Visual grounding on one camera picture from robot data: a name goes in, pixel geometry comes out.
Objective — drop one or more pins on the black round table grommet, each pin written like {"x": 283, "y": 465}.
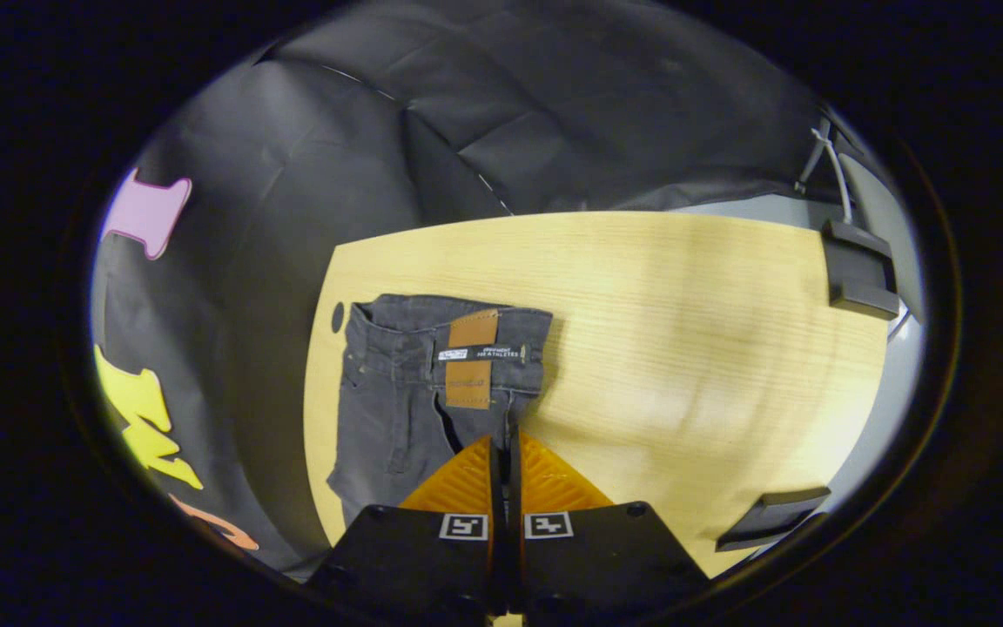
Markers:
{"x": 338, "y": 317}

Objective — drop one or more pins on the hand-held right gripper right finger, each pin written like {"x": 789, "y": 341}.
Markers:
{"x": 606, "y": 557}

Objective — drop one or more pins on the black rectangular block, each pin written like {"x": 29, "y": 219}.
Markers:
{"x": 771, "y": 515}
{"x": 858, "y": 270}

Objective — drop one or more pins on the black backdrop cloth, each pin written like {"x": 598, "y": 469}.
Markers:
{"x": 292, "y": 174}

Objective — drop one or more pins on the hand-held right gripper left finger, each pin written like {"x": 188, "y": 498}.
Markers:
{"x": 414, "y": 557}

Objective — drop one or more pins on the dark grey jeans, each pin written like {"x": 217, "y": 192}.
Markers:
{"x": 388, "y": 401}

